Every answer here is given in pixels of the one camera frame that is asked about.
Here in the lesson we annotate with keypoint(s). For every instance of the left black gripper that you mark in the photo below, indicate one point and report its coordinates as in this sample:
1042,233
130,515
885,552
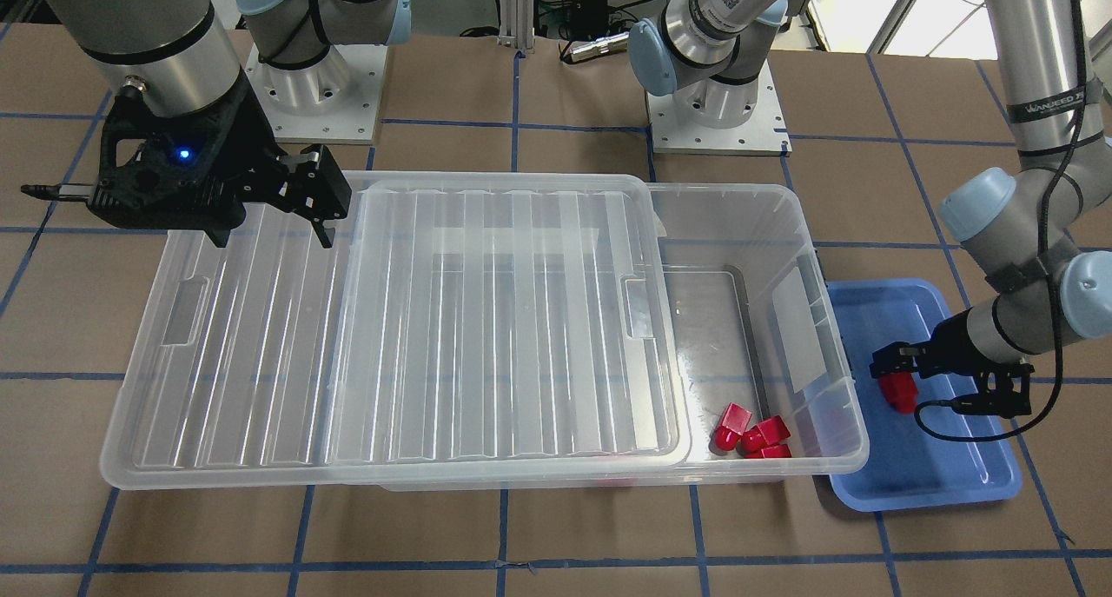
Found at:
942,350

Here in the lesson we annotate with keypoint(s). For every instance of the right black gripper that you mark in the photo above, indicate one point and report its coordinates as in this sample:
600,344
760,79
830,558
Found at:
246,149

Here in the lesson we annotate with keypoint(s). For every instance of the red block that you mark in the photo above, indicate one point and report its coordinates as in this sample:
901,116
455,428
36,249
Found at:
774,451
900,391
732,424
768,431

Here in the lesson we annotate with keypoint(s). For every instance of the clear plastic box lid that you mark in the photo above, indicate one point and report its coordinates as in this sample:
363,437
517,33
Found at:
232,381

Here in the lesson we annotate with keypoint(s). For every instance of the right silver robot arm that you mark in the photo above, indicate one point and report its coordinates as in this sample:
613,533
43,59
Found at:
180,54

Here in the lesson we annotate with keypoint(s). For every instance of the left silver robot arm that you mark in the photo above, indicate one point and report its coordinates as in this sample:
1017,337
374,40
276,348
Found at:
1049,294

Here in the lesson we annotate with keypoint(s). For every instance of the clear plastic storage box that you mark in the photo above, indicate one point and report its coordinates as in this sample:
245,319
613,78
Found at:
738,336

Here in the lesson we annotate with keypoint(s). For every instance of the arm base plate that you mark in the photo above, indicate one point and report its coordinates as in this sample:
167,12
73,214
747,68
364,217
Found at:
712,118
334,102

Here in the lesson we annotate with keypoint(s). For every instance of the aluminium frame post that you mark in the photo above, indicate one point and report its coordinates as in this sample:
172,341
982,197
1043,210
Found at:
516,28

